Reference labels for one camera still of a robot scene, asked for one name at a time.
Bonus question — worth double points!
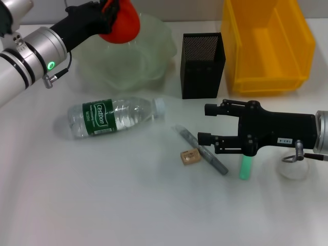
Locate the black mesh pen holder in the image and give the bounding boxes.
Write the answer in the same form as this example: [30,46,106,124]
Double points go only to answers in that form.
[180,32,227,100]

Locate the tan eraser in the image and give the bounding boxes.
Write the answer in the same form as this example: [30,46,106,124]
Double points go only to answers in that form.
[180,150,201,166]

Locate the left arm cable with plug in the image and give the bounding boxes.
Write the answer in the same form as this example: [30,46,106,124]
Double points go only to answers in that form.
[43,50,73,89]

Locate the white paper ball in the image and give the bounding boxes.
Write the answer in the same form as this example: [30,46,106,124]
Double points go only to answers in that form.
[277,155,310,180]

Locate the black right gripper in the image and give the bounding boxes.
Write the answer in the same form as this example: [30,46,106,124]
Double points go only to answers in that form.
[197,99,317,157]

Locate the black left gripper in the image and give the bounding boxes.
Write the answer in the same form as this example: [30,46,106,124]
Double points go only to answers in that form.
[50,0,121,52]

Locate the clear green-label water bottle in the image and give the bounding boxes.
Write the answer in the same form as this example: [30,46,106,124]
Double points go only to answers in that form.
[67,97,166,140]

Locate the grey marker pen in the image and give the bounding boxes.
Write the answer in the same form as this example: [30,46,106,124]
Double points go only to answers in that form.
[174,125,229,176]

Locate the yellow plastic bin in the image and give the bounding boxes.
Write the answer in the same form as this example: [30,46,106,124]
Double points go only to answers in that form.
[220,0,316,97]

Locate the right arm cable with plug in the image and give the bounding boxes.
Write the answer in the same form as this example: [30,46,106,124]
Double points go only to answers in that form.
[281,139,328,164]

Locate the arm cable with plug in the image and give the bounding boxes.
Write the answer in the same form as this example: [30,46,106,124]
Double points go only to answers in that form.
[281,139,328,164]
[43,50,73,89]

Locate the mint green pen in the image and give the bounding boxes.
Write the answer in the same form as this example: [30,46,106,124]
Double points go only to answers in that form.
[239,154,253,180]

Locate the green glass fruit plate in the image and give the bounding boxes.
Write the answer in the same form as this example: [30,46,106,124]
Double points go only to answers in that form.
[76,12,178,92]

